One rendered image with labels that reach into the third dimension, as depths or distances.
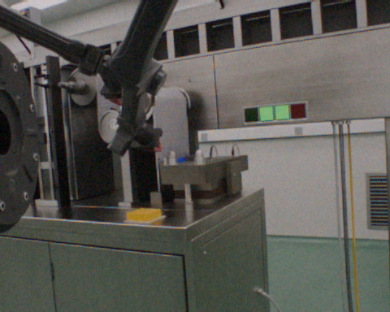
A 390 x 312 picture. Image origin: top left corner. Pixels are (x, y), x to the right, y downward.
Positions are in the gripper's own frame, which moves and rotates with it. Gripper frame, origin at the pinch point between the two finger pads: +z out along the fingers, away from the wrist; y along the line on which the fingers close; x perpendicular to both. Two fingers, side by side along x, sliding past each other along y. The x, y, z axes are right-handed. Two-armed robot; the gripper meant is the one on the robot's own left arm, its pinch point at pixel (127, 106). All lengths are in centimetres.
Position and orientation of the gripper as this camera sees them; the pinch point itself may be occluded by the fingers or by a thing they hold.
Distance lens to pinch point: 131.4
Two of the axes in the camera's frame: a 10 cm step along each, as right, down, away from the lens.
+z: 2.6, 6.0, 7.6
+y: 9.3, 0.6, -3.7
